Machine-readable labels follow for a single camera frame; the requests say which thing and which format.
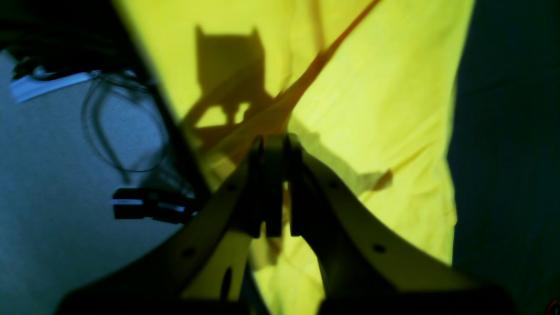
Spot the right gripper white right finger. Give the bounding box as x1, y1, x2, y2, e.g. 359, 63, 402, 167
287, 133, 518, 315

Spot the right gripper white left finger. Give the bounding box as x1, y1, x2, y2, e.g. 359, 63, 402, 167
55, 136, 264, 315

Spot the yellow t-shirt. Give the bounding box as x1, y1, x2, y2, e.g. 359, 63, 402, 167
112, 0, 475, 315

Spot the black connector on floor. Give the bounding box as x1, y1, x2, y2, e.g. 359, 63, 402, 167
111, 188, 201, 224

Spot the black table cloth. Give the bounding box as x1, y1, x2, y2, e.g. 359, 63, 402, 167
448, 0, 560, 315

